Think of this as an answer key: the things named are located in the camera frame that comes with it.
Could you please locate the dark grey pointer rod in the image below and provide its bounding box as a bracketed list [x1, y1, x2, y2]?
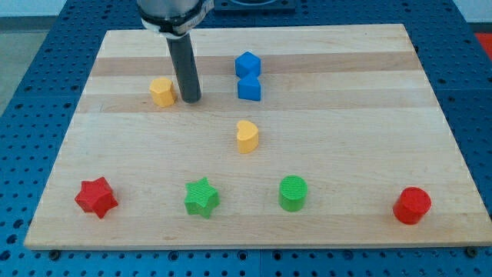
[167, 34, 201, 103]

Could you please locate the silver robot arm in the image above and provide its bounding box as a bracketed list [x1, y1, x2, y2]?
[136, 0, 214, 39]

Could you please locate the wooden board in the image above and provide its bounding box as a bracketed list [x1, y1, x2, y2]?
[25, 24, 491, 250]

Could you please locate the yellow hexagon block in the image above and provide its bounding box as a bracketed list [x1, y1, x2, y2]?
[149, 77, 177, 107]

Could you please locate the blue cube block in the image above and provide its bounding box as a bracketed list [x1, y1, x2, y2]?
[234, 52, 261, 78]

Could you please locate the green star block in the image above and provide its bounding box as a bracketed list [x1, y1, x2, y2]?
[184, 177, 220, 219]

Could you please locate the blue triangle block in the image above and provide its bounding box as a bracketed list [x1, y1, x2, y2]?
[238, 73, 261, 101]

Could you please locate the yellow heart block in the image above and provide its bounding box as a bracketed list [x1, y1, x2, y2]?
[236, 120, 259, 154]

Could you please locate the red star block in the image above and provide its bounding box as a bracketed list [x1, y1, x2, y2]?
[75, 177, 118, 219]

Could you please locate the red cylinder block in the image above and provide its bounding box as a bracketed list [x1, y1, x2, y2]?
[393, 187, 432, 225]

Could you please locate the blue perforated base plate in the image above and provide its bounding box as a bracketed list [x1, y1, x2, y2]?
[1, 0, 491, 276]

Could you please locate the green cylinder block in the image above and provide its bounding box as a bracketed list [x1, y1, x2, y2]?
[278, 175, 308, 212]

